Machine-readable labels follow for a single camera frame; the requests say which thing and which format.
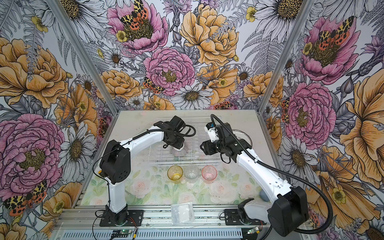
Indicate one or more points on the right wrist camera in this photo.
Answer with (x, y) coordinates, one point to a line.
(210, 129)

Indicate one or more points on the yellow glass tumbler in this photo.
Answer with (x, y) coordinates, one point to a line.
(175, 173)

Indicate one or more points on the green circuit board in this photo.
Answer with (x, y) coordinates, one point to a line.
(254, 230)
(122, 233)

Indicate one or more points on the clear glass tumbler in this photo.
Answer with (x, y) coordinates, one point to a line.
(191, 173)

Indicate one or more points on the aluminium front rail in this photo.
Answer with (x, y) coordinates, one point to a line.
(155, 217)

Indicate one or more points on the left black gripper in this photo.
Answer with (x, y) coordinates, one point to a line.
(178, 144)

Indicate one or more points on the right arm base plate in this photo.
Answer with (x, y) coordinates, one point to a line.
(232, 218)

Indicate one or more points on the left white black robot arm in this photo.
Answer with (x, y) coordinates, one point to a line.
(115, 164)

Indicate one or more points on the white wire dish rack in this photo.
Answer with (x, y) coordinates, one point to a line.
(161, 157)

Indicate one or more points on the green circuit board left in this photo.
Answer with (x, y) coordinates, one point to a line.
(122, 233)

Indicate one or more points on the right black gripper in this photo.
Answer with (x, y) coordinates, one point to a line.
(208, 149)

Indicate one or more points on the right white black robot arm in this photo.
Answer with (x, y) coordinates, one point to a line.
(267, 186)

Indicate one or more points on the clear plastic bag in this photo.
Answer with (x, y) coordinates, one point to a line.
(182, 213)

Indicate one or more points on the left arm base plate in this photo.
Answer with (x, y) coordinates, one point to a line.
(125, 218)

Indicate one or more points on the green circuit board right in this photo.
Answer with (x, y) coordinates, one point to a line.
(254, 230)

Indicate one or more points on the striped ceramic bowl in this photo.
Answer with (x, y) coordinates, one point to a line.
(179, 152)

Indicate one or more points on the pink glass tumbler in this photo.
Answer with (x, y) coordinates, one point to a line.
(209, 174)

